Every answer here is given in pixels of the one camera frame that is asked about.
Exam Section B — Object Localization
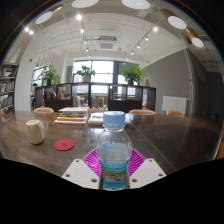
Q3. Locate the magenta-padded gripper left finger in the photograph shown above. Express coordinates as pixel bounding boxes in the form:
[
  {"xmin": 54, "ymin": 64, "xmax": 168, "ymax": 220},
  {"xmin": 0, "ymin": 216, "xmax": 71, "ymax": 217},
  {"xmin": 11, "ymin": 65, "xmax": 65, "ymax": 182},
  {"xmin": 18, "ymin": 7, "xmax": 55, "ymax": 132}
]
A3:
[{"xmin": 61, "ymin": 148, "xmax": 101, "ymax": 190}]

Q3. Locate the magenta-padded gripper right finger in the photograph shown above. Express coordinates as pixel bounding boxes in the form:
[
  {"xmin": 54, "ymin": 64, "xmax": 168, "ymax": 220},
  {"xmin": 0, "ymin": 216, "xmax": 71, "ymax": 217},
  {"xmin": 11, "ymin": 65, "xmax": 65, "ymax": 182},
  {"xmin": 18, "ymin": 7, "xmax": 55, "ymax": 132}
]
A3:
[{"xmin": 128, "ymin": 148, "xmax": 167, "ymax": 190}]

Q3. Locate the clear water bottle blue cap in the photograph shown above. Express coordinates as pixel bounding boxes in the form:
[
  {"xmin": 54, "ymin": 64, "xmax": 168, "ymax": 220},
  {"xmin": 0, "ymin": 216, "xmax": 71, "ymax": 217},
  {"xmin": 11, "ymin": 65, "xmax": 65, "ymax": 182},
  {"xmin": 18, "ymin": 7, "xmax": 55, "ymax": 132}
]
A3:
[{"xmin": 95, "ymin": 110, "xmax": 134, "ymax": 192}]

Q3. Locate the flat round red coaster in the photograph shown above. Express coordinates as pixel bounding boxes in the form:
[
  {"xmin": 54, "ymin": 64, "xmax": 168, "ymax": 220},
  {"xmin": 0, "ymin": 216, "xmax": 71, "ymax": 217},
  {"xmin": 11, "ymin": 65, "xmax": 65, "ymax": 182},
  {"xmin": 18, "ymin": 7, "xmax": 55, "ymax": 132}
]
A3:
[{"xmin": 54, "ymin": 138, "xmax": 75, "ymax": 152}]

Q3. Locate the stack of books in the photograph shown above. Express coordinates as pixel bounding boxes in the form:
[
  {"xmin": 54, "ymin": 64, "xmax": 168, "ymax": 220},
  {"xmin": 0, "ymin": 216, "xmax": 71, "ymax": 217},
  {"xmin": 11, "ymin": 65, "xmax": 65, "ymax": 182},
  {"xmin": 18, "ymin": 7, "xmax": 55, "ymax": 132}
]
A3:
[{"xmin": 53, "ymin": 106, "xmax": 90, "ymax": 126}]

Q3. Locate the cream cup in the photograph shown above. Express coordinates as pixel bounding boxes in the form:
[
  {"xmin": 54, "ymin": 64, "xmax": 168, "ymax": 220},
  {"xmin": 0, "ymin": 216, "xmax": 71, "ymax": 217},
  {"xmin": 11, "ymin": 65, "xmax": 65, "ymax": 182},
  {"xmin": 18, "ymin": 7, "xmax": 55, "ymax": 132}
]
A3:
[{"xmin": 25, "ymin": 119, "xmax": 45, "ymax": 146}]

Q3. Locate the low dark shelf unit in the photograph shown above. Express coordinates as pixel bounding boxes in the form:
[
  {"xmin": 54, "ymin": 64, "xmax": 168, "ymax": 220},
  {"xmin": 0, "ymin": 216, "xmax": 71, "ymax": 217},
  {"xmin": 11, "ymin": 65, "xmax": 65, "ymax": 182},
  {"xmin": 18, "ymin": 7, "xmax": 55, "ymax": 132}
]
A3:
[{"xmin": 33, "ymin": 81, "xmax": 157, "ymax": 113}]

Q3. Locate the group of orange chairs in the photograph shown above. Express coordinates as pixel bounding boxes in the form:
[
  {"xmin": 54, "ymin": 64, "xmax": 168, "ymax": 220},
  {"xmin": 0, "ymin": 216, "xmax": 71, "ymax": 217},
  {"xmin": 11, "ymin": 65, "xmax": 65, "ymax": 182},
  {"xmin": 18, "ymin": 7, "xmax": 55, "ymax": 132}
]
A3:
[{"xmin": 33, "ymin": 106, "xmax": 184, "ymax": 116}]

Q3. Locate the large green potted plant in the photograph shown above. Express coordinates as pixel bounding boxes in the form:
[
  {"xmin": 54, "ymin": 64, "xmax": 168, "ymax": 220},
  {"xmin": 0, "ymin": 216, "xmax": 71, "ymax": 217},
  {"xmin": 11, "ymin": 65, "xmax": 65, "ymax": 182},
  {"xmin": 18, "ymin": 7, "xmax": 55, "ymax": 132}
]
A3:
[{"xmin": 119, "ymin": 64, "xmax": 145, "ymax": 86}]

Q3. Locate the bushy green potted plant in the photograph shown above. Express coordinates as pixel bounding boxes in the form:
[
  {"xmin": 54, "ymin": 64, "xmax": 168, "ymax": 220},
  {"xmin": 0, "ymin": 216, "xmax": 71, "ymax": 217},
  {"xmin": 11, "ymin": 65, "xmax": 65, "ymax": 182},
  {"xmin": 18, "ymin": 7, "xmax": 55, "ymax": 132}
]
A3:
[{"xmin": 39, "ymin": 64, "xmax": 62, "ymax": 87}]

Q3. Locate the small green potted plant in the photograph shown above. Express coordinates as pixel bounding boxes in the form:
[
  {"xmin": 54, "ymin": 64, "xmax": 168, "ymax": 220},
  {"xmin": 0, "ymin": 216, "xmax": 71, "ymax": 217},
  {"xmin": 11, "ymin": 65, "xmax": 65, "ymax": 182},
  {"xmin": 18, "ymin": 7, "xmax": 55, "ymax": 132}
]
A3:
[{"xmin": 75, "ymin": 65, "xmax": 97, "ymax": 83}]

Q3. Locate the tall bookshelf with books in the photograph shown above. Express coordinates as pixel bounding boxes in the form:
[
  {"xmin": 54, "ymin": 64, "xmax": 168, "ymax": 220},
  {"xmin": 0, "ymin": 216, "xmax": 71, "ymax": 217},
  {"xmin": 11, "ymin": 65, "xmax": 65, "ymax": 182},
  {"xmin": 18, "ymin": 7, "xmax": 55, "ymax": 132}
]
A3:
[{"xmin": 0, "ymin": 62, "xmax": 19, "ymax": 116}]

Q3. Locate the ceiling air conditioner unit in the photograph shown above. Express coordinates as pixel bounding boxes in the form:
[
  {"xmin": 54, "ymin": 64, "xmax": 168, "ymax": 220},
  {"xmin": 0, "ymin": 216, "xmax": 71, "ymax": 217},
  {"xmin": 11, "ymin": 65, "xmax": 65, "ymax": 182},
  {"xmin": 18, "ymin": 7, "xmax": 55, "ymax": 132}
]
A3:
[{"xmin": 96, "ymin": 35, "xmax": 118, "ymax": 52}]

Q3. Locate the group of ceiling lights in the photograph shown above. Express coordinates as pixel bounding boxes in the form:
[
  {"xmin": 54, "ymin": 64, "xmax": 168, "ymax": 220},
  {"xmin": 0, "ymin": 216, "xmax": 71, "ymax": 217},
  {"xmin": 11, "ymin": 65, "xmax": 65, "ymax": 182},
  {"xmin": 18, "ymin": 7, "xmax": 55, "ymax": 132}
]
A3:
[{"xmin": 23, "ymin": 0, "xmax": 205, "ymax": 56}]

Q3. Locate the white wall panel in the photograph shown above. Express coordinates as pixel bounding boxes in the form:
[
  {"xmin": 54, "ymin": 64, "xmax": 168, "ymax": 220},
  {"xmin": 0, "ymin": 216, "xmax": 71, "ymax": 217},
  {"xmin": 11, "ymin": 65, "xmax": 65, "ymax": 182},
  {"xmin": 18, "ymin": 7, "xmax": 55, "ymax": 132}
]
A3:
[{"xmin": 161, "ymin": 95, "xmax": 188, "ymax": 115}]

